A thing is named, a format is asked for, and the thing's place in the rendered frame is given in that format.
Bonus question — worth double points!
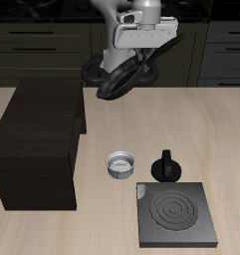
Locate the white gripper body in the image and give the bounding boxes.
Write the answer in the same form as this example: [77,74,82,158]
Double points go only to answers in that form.
[113,16,179,51]

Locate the dark wooden cabinet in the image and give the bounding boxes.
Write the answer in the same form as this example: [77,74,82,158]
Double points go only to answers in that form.
[0,78,88,212]

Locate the dark olive kitchen cupboard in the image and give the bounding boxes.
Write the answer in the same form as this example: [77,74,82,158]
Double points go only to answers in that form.
[0,20,209,89]

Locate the round black stove knob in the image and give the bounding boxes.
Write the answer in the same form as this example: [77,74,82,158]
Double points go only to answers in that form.
[150,148,183,183]

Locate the black frying pan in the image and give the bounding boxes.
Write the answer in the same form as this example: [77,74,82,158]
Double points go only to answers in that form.
[96,33,186,102]

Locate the small grey fluted dish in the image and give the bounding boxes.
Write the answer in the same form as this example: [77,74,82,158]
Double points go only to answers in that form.
[106,150,136,181]

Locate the flat black base plate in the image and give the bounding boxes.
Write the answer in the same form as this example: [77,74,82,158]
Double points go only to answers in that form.
[80,54,160,89]

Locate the grey kitchen cupboard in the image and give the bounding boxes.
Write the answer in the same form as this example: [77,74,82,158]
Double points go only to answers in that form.
[197,20,240,89]

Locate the black kitchen countertop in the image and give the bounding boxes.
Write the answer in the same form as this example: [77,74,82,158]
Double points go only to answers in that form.
[0,0,240,24]

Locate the dark grey stove plate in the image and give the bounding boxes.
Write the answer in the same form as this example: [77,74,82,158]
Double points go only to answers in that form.
[135,180,219,249]

